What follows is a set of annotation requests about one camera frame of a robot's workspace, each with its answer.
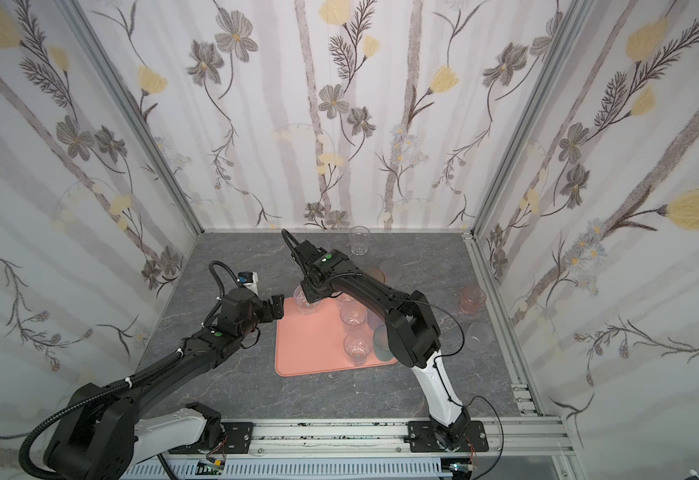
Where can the pink plastic tray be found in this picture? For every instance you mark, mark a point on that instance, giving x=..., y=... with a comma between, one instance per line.
x=313, y=344

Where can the teal frosted glass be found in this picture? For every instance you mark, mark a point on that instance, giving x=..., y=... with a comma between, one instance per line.
x=381, y=345

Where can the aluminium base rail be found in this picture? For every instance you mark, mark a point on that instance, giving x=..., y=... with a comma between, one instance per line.
x=318, y=438

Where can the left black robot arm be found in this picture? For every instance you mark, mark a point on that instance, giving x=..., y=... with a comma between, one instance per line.
x=96, y=434

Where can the pink faceted glass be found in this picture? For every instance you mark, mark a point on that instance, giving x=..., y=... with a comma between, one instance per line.
x=472, y=299

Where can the clear tall faceted glass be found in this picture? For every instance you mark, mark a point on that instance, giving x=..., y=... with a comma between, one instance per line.
x=359, y=237

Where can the clear round glass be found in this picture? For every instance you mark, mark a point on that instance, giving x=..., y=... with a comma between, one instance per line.
x=345, y=299

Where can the clear faceted short glass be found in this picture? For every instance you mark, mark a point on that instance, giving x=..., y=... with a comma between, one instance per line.
x=353, y=315

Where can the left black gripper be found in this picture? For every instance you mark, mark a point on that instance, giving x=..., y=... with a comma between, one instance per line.
x=274, y=307

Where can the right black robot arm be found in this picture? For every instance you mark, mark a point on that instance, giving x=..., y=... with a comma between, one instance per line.
x=413, y=333

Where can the blue frosted glass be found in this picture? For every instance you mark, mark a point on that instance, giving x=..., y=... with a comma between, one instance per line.
x=374, y=321

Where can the yellow transparent glass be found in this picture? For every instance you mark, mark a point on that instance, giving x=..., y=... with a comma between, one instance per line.
x=376, y=274

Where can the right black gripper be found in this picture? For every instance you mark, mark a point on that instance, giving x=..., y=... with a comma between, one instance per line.
x=312, y=288

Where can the frosted dotted glass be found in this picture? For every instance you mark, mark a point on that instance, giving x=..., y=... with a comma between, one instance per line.
x=392, y=270
x=479, y=337

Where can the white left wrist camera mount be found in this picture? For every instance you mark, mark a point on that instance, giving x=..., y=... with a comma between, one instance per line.
x=249, y=280

